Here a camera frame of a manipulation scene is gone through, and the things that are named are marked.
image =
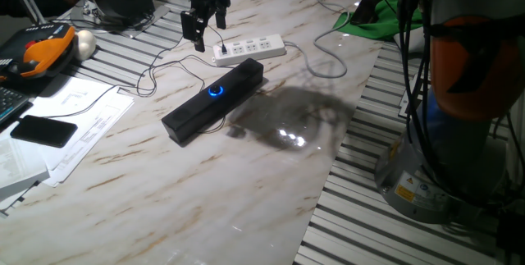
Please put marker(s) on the blue-lit volume knob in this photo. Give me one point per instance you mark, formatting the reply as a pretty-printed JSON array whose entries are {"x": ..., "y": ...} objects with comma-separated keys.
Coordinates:
[{"x": 215, "y": 90}]

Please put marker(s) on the black speaker bar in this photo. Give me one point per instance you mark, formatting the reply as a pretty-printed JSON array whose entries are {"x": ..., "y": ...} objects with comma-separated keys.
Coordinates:
[{"x": 193, "y": 113}]

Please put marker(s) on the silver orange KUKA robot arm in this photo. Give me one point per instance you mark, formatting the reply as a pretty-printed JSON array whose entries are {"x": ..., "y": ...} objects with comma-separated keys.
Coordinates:
[{"x": 471, "y": 72}]

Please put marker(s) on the white power strip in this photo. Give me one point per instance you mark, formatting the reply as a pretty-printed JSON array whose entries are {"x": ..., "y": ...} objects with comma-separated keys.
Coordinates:
[{"x": 250, "y": 49}]

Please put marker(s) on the white egg-shaped object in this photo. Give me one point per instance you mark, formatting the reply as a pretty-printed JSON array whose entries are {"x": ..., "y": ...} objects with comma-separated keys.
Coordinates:
[{"x": 85, "y": 43}]

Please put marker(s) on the printed white paper sheets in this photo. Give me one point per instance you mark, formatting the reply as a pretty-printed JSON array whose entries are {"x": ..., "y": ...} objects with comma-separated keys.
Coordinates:
[{"x": 94, "y": 121}]

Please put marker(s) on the black flat phone case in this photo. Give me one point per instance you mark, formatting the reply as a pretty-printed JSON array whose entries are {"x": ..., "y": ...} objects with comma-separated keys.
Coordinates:
[{"x": 365, "y": 10}]

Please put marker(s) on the orange black teach pendant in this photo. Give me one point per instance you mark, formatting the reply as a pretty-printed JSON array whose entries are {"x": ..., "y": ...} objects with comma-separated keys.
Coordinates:
[{"x": 41, "y": 49}]

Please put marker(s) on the green cloth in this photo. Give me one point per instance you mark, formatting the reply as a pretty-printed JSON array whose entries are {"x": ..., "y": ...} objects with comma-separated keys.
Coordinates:
[{"x": 381, "y": 25}]

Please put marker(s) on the black smartphone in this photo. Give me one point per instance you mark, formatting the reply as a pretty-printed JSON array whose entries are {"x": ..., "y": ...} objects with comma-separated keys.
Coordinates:
[{"x": 43, "y": 131}]

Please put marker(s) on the black keyboard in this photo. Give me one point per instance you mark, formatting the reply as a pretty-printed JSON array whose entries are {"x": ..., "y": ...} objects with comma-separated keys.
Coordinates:
[{"x": 10, "y": 103}]

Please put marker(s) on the white paper booklet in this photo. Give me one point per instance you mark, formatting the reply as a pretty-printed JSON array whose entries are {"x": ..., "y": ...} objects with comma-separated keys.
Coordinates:
[{"x": 18, "y": 166}]

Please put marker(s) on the grey metal base plate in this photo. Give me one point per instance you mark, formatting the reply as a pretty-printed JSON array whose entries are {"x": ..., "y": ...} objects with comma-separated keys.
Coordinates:
[{"x": 158, "y": 15}]

